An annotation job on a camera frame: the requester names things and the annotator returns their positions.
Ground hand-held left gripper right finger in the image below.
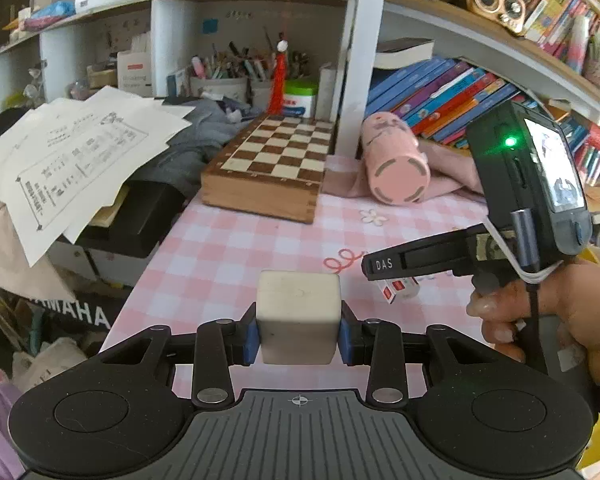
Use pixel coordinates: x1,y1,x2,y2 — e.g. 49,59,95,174
340,304,502,408

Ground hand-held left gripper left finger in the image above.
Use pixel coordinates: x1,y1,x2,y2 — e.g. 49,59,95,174
99,302,260,408

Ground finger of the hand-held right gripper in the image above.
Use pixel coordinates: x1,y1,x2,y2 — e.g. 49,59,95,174
361,225,491,281

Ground small red and white box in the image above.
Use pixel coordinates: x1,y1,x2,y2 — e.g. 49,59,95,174
379,276,421,304

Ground white cube block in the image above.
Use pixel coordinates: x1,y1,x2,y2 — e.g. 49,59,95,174
256,270,342,366

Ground person's right hand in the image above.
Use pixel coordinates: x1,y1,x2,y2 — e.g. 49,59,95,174
467,257,600,386

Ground pink cloth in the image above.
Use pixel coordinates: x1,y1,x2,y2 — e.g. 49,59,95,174
322,137,486,198

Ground pink checkered tablecloth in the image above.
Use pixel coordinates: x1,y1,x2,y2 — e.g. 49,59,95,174
100,152,491,401

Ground row of slanted colourful books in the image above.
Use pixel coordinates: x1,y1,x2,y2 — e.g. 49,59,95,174
365,57,600,191

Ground pink pastel bottle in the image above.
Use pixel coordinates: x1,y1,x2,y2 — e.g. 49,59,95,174
565,12,591,73

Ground thick grey book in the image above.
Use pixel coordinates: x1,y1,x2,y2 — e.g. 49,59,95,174
375,37,436,71

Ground black bag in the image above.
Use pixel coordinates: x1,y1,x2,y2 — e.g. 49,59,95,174
77,182,186,258

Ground row of upright slim books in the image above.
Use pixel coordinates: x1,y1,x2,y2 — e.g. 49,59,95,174
442,0,600,61

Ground gold retro speaker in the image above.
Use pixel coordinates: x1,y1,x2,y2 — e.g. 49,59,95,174
467,0,526,36

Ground black case white lettering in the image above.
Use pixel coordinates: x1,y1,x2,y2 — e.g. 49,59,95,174
10,292,136,346

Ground wooden chessboard box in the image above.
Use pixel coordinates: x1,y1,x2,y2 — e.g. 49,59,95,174
200,112,336,224

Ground white wooden bookshelf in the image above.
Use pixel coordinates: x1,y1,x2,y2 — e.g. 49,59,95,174
0,0,600,161

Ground tall white box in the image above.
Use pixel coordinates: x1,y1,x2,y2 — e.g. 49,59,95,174
319,62,339,121

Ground white jar green lid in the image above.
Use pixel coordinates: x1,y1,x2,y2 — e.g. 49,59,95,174
282,79,318,118

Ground dark grey garment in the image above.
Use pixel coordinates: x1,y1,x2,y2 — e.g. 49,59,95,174
130,97,261,196

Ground red tassel ornament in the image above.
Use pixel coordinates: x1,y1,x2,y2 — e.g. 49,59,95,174
269,40,289,113

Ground stack of printed paper sheets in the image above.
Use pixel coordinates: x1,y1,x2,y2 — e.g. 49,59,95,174
0,85,196,268

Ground white pen holder with pens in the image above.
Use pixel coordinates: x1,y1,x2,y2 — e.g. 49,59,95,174
189,42,281,111

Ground beige cloth bag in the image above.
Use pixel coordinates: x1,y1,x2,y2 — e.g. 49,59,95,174
0,192,76,301

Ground white box red label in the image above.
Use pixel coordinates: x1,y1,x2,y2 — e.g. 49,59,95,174
117,47,153,97

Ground blue packet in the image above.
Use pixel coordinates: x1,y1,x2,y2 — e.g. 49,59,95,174
22,0,76,31

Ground grey cable connector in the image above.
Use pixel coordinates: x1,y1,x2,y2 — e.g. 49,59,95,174
485,210,563,281

